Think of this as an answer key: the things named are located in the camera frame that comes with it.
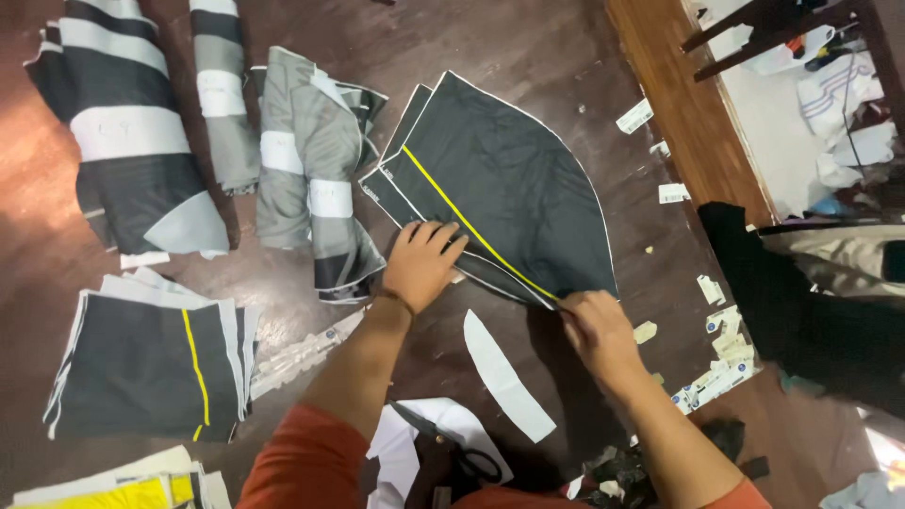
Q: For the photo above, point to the person's right hand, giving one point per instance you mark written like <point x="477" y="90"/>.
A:
<point x="601" y="332"/>

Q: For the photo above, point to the black cloth draped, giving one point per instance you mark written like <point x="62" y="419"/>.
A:
<point x="792" y="304"/>

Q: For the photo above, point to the pile of white paper tags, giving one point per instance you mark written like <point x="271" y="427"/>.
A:
<point x="721" y="360"/>

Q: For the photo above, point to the white barcode tag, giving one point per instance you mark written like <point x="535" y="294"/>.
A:
<point x="674" y="193"/>
<point x="634" y="116"/>

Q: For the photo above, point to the beige fabric piece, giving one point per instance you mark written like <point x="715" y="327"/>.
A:
<point x="841" y="258"/>

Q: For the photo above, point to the person's right fingers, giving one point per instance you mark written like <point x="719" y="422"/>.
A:
<point x="574" y="314"/>

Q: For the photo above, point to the white curved fabric piece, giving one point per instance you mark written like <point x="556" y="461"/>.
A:
<point x="503" y="378"/>

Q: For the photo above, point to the pile of black fabric scraps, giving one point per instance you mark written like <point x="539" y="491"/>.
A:
<point x="636" y="463"/>

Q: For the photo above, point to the dark rectangular fabric panel stack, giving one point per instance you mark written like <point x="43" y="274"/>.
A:
<point x="152" y="360"/>

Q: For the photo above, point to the heap of bags and cloths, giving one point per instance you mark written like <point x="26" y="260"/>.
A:
<point x="827" y="106"/>

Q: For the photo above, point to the grey bundled fabric roll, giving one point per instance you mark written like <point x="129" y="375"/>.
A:
<point x="311" y="177"/>

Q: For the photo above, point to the white paper pattern sheet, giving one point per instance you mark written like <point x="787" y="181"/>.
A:
<point x="417" y="442"/>

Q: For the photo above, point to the black scissors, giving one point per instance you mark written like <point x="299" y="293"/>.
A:
<point x="452" y="445"/>

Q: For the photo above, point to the yellow and white fabric stack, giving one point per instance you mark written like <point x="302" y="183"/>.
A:
<point x="106" y="488"/>

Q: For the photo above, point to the light blue cloth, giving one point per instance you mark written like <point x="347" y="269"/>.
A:
<point x="866" y="491"/>

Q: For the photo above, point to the narrow grey striped fabric roll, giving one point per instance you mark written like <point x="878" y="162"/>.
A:
<point x="220" y="92"/>

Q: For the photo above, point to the small white paper tag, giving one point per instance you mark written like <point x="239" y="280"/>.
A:
<point x="710" y="289"/>

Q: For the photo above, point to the dark curved fabric panel stack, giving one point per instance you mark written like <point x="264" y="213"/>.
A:
<point x="505" y="194"/>

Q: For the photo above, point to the dark wooden chair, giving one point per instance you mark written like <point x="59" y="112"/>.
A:
<point x="785" y="32"/>

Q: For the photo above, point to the large striped fabric roll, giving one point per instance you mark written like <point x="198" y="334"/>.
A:
<point x="124" y="120"/>

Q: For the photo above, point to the red sleeve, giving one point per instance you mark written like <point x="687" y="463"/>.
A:
<point x="311" y="459"/>

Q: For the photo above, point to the person's left hand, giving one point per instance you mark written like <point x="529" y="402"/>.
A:
<point x="418" y="265"/>

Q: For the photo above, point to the strip of white labels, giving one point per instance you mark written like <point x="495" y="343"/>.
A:
<point x="300" y="353"/>

